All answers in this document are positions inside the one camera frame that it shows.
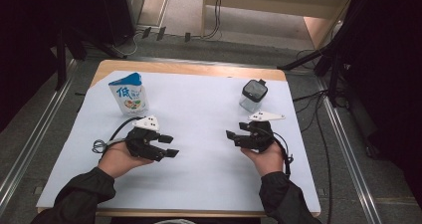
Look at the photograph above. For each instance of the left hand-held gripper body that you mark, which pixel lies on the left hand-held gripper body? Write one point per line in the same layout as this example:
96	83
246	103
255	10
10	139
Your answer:
142	144

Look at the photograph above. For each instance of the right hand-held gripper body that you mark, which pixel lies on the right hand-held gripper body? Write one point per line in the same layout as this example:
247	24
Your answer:
260	136

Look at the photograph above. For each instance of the clear jar with black lid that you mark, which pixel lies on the clear jar with black lid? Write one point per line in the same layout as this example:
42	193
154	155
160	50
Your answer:
253	94

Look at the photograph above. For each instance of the blue and white snack pouch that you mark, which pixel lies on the blue and white snack pouch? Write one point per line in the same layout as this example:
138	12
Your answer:
131	98

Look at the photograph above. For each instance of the person's right hand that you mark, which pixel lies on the person's right hand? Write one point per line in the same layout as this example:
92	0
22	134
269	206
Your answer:
270	161

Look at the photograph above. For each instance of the person's left hand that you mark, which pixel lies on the person's left hand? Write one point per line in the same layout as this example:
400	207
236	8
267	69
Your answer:
117	161

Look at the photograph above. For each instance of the white table mat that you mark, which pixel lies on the white table mat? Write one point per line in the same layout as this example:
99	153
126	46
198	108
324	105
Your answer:
199	171

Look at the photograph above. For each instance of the grey cloth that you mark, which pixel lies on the grey cloth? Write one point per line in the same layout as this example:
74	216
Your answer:
174	221

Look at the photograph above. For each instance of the wooden table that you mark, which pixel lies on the wooden table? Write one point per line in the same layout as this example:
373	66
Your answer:
185	68

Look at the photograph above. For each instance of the black tripod stand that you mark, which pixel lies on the black tripod stand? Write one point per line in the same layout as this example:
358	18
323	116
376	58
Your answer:
328	51

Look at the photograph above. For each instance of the black metal stand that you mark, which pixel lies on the black metal stand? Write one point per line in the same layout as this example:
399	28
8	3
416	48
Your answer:
61	61

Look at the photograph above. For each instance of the black cabinet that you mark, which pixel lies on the black cabinet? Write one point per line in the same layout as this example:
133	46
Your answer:
119	11

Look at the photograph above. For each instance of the metal floor rail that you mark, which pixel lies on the metal floor rail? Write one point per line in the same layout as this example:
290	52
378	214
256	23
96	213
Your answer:
33	144
351	171

